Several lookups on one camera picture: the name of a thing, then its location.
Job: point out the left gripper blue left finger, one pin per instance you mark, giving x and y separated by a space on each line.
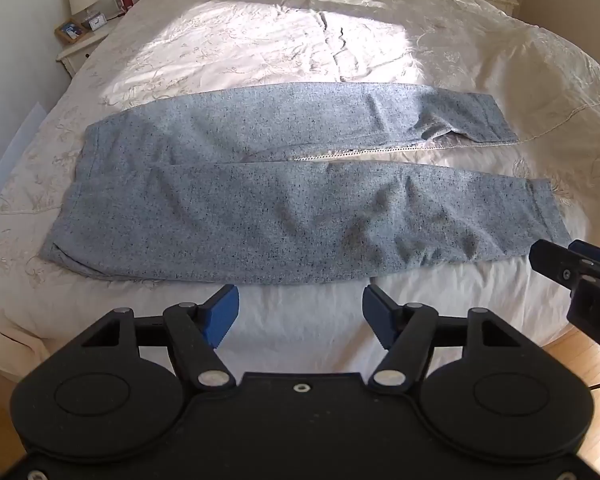
218 314

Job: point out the wooden photo frame left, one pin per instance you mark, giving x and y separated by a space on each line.
70 32

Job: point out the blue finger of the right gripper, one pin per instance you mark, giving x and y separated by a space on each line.
588 251

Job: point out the grey speckled pants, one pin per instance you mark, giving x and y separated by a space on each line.
233 187

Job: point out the cream embroidered bedspread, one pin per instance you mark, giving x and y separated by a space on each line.
547 89

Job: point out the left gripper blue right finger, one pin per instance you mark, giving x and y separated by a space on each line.
384 316

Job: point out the cream left nightstand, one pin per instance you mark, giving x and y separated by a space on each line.
73 57

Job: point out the small white alarm clock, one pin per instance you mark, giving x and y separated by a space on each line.
96 21

